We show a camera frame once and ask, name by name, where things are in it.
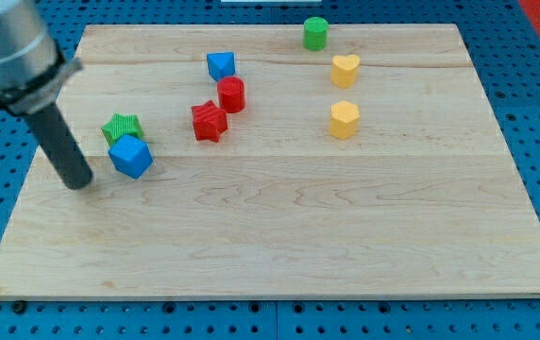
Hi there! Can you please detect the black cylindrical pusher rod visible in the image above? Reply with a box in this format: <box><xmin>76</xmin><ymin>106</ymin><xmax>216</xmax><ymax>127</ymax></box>
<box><xmin>24</xmin><ymin>104</ymin><xmax>93</xmax><ymax>190</ymax></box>

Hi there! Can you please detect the green star block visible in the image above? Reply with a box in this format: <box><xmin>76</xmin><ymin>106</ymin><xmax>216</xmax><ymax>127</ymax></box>
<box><xmin>101</xmin><ymin>113</ymin><xmax>143</xmax><ymax>146</ymax></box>

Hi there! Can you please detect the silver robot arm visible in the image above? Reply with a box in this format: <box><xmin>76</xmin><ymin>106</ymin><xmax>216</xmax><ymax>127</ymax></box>
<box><xmin>0</xmin><ymin>0</ymin><xmax>93</xmax><ymax>190</ymax></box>

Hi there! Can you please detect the red star block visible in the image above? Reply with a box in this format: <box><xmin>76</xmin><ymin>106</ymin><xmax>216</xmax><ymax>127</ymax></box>
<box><xmin>191</xmin><ymin>100</ymin><xmax>228</xmax><ymax>143</ymax></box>

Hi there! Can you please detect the blue cube block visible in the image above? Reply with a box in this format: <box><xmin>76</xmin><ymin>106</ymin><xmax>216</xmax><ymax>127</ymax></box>
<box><xmin>108</xmin><ymin>135</ymin><xmax>153</xmax><ymax>179</ymax></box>

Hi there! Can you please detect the wooden board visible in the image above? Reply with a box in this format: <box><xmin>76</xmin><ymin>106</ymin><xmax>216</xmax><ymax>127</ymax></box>
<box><xmin>0</xmin><ymin>24</ymin><xmax>540</xmax><ymax>301</ymax></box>

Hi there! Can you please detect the red cylinder block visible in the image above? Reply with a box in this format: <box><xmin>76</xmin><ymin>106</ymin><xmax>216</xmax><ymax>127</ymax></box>
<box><xmin>216</xmin><ymin>76</ymin><xmax>245</xmax><ymax>113</ymax></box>

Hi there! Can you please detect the green cylinder block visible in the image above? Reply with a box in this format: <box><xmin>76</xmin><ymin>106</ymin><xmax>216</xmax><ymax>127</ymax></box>
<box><xmin>302</xmin><ymin>17</ymin><xmax>329</xmax><ymax>51</ymax></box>

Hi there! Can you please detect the yellow hexagon block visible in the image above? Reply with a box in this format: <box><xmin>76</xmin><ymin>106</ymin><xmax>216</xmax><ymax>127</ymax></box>
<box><xmin>329</xmin><ymin>101</ymin><xmax>360</xmax><ymax>140</ymax></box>

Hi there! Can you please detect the yellow heart block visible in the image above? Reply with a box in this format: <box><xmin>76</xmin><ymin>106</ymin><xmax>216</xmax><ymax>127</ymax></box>
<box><xmin>329</xmin><ymin>54</ymin><xmax>361</xmax><ymax>89</ymax></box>

